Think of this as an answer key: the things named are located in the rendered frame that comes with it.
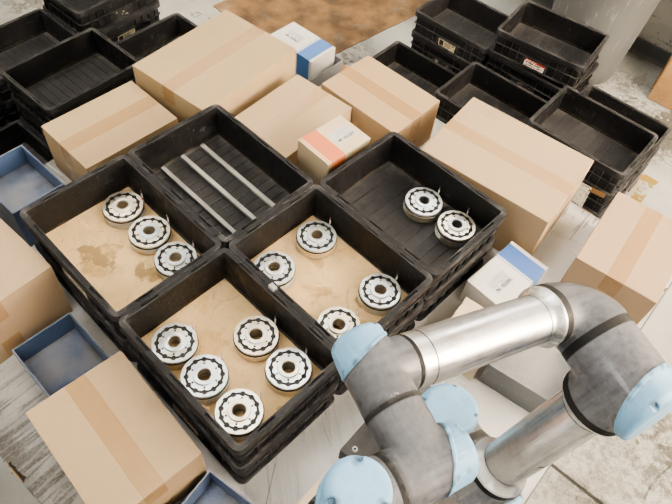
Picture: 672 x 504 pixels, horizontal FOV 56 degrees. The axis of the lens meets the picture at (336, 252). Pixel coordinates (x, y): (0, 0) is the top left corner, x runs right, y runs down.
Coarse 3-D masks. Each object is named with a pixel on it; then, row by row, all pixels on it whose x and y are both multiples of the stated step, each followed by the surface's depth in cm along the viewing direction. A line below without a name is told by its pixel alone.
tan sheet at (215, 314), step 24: (216, 288) 153; (192, 312) 149; (216, 312) 150; (240, 312) 150; (144, 336) 144; (216, 336) 146; (240, 360) 143; (240, 384) 139; (264, 384) 140; (264, 408) 137
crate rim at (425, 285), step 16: (304, 192) 161; (320, 192) 161; (288, 208) 158; (256, 224) 153; (368, 224) 156; (240, 240) 150; (384, 240) 154; (240, 256) 147; (400, 256) 151; (256, 272) 145; (416, 288) 146; (400, 304) 143; (384, 320) 140
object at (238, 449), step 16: (208, 256) 147; (192, 272) 144; (144, 304) 138; (288, 304) 141; (304, 320) 139; (128, 336) 134; (320, 336) 137; (144, 352) 131; (160, 368) 129; (336, 368) 133; (176, 384) 128; (320, 384) 132; (192, 400) 126; (208, 416) 126; (272, 416) 125; (224, 432) 123; (256, 432) 123; (240, 448) 121
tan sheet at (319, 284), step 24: (312, 216) 169; (288, 240) 164; (312, 264) 160; (336, 264) 160; (360, 264) 161; (288, 288) 155; (312, 288) 156; (336, 288) 156; (312, 312) 152; (360, 312) 153
